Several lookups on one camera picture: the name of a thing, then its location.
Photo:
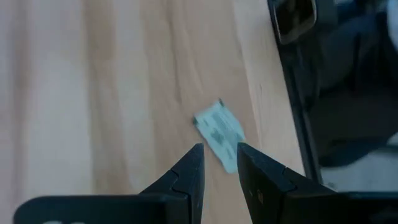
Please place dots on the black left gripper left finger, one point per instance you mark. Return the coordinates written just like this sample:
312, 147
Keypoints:
186, 193

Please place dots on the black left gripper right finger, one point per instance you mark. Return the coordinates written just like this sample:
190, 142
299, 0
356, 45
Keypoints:
270, 193

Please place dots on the green white sweetener packet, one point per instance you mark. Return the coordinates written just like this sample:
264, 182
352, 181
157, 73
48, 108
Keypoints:
220, 133

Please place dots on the black metal table frame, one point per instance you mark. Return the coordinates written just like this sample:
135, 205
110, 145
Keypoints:
303, 124

